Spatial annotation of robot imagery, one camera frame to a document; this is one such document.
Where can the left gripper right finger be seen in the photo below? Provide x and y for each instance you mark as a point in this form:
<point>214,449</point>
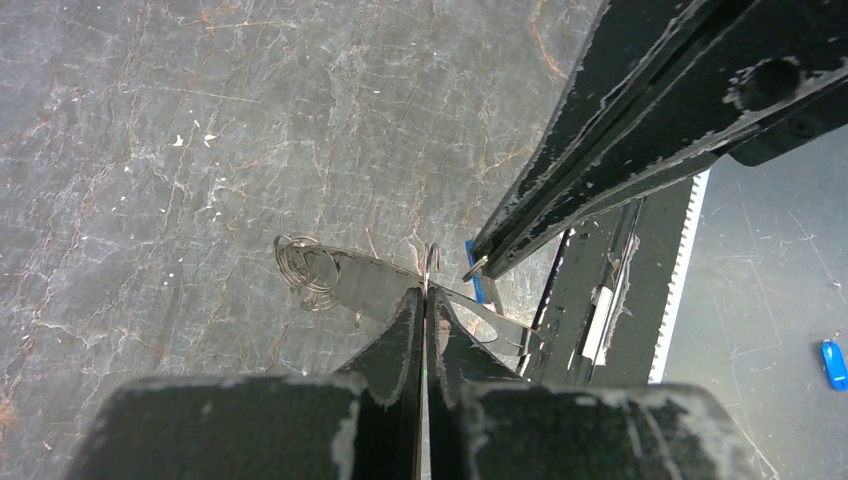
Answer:
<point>488,423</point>

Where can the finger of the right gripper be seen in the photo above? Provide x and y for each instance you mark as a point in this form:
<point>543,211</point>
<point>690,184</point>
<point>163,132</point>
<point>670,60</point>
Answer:
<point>706,100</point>
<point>631,45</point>

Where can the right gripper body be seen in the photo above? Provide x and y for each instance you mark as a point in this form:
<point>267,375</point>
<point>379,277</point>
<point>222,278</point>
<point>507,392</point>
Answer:
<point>822,114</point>

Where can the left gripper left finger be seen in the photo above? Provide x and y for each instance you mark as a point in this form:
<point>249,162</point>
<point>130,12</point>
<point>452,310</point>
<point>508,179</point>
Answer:
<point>361,421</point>

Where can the blue tagged key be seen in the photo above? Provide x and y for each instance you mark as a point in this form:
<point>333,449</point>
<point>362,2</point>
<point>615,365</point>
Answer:
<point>485,289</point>

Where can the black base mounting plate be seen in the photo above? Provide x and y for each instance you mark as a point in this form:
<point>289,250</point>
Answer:
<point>603,302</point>

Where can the white slotted cable duct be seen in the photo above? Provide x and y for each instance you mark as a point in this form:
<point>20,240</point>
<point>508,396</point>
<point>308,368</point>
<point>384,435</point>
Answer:
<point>678,277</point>

